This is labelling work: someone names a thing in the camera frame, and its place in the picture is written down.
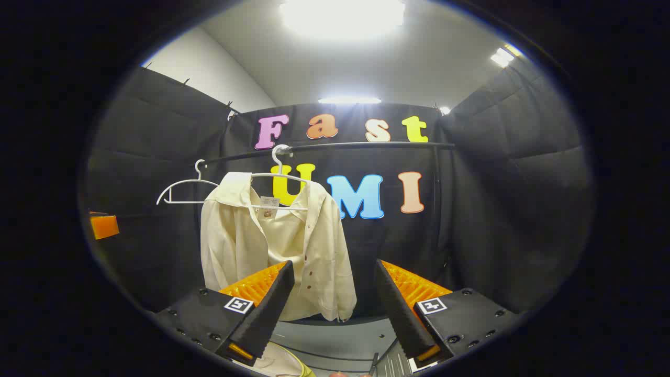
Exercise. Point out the white laundry hamper yellow rim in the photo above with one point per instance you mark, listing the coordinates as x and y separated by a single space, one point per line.
277 361

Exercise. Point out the ceiling light panel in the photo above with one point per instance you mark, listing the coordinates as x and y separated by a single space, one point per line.
502 56
349 99
343 18

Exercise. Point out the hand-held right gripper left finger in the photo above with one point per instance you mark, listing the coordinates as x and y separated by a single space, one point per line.
269 309

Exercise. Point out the black backdrop cloth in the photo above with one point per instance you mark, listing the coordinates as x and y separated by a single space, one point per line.
513 199

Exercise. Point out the white clothes hanger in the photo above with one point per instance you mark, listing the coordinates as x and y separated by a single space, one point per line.
183 202
280 166

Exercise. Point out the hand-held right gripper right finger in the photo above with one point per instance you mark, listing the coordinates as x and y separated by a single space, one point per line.
400 314

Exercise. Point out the cream button shirt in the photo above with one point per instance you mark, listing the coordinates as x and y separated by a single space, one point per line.
235 246

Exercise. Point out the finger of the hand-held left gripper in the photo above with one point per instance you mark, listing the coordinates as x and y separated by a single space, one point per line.
104 226

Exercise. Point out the black clothes rail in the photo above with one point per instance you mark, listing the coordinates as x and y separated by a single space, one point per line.
366 145

